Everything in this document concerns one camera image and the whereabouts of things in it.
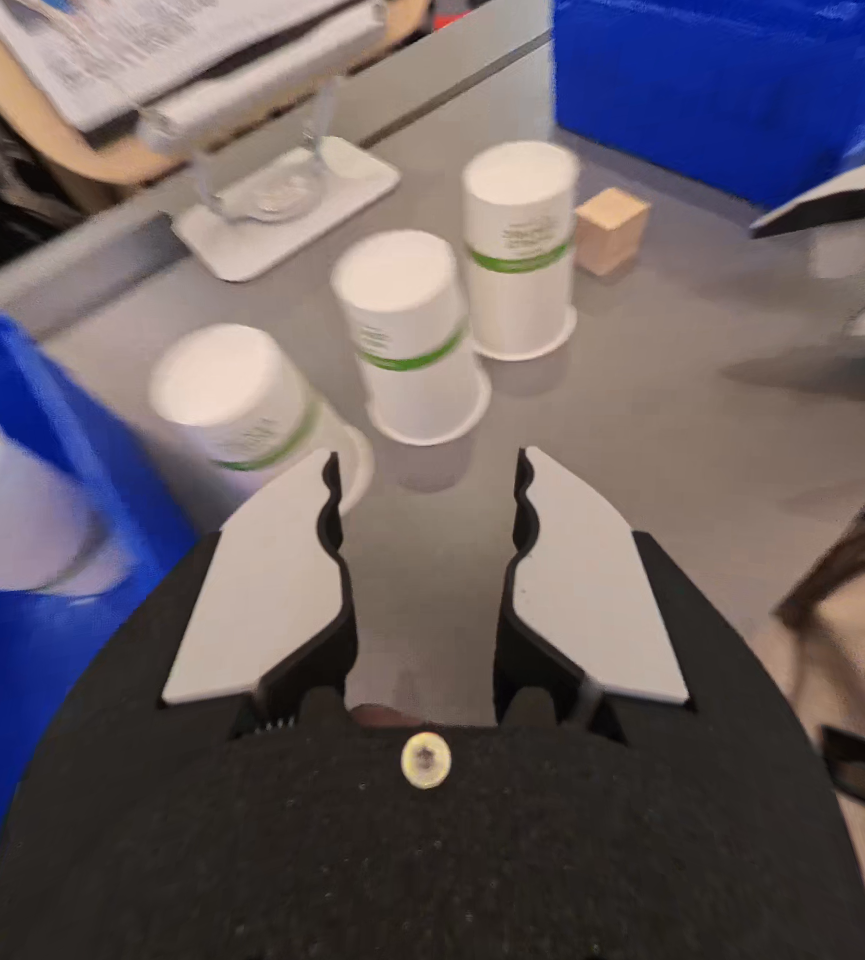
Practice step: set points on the white green-striped paper cup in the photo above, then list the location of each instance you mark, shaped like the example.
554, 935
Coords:
519, 210
402, 300
230, 382
20, 510

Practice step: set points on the wooden document stand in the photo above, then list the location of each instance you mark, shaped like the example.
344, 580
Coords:
342, 176

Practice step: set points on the blue plastic bin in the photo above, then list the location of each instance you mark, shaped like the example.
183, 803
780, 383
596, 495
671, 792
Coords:
702, 90
65, 660

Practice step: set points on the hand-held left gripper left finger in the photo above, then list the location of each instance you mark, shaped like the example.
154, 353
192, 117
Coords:
260, 600

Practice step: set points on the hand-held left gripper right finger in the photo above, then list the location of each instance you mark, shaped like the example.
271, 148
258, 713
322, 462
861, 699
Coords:
597, 600

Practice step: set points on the printed instruction sheet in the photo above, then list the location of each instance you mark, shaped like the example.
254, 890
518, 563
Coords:
140, 45

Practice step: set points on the wooden cube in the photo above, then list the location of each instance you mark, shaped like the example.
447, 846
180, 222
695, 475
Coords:
609, 229

